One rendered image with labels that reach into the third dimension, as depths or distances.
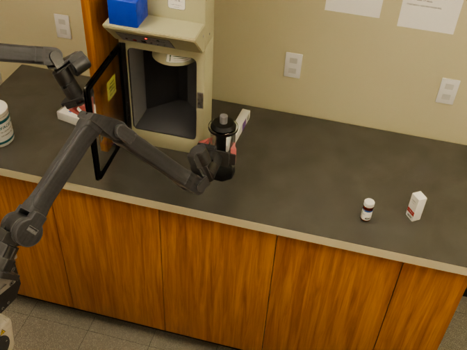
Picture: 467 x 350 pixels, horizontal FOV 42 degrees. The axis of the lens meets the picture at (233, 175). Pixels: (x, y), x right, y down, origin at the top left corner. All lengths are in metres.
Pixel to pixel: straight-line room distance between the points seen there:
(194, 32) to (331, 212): 0.79
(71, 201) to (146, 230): 0.31
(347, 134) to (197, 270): 0.84
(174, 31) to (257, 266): 0.93
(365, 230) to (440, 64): 0.76
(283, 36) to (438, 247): 1.03
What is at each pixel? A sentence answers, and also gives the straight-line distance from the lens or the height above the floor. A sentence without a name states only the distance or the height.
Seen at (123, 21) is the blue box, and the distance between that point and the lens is 2.06.
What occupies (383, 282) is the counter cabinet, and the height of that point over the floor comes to 0.74.
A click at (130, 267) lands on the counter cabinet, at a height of 0.49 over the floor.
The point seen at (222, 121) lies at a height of 1.19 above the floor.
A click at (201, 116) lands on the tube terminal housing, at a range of 2.28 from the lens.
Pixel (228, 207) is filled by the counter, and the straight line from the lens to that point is 2.18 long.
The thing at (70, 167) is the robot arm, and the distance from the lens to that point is 1.75.
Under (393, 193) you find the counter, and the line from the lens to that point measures 2.35.
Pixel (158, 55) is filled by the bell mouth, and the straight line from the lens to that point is 2.24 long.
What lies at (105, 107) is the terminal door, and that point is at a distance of 2.17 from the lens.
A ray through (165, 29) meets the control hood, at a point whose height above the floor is 1.51.
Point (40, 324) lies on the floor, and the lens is 3.09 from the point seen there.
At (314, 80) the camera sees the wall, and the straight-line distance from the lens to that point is 2.60.
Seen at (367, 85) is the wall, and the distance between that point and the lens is 2.59.
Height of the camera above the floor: 2.45
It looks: 41 degrees down
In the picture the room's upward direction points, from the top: 3 degrees clockwise
